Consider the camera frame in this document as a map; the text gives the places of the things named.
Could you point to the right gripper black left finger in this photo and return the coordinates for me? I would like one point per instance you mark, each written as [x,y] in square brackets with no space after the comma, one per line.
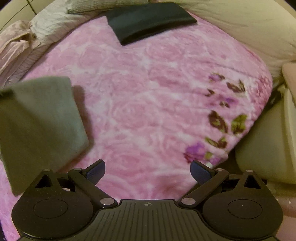
[86,179]

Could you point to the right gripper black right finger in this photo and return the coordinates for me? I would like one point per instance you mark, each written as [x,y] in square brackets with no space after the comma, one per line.
[208,179]

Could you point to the grey sweatpants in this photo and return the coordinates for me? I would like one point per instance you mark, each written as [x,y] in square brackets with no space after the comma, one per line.
[41,128]

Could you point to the black garment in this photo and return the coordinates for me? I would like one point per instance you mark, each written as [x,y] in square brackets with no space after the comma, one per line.
[133,23]

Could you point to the pink rose bed blanket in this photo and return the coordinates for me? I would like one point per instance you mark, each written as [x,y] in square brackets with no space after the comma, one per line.
[151,107]

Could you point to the grey striped quilt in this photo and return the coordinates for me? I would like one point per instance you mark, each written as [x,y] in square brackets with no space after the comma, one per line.
[55,21]

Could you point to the cream wardrobe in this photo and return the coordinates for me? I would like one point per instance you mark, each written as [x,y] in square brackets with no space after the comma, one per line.
[13,11]

